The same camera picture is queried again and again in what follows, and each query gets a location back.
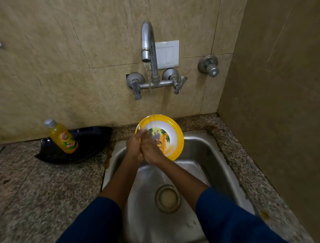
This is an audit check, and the yellow dish soap bottle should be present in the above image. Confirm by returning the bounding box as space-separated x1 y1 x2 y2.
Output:
44 119 79 154

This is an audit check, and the person's right forearm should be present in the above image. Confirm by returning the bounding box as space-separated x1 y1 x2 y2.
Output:
156 156 288 243

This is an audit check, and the steel wall valve knob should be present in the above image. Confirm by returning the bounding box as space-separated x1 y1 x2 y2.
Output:
198 55 220 78

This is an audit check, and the stainless steel sink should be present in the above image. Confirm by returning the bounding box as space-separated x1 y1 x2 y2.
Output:
102 130 255 243

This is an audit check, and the steel wall faucet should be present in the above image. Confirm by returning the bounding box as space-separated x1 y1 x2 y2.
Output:
126 21 188 100

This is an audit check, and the black leaf-shaped tray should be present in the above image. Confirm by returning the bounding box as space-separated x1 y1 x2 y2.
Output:
34 126 113 165

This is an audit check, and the person's left forearm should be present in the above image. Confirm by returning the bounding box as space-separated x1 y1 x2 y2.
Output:
56 159 143 243

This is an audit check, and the steel sink drain strainer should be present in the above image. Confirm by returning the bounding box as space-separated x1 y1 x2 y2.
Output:
154 184 181 214

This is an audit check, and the yellow rimmed plate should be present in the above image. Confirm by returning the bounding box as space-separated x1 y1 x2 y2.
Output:
135 114 185 162

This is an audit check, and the white switch plate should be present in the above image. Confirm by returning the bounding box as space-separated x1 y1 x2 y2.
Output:
155 40 180 70

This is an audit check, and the person's left hand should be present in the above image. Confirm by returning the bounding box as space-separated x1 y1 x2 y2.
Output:
126 126 145 165

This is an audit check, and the person's right hand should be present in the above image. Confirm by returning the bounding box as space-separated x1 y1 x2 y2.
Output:
140 130 165 166

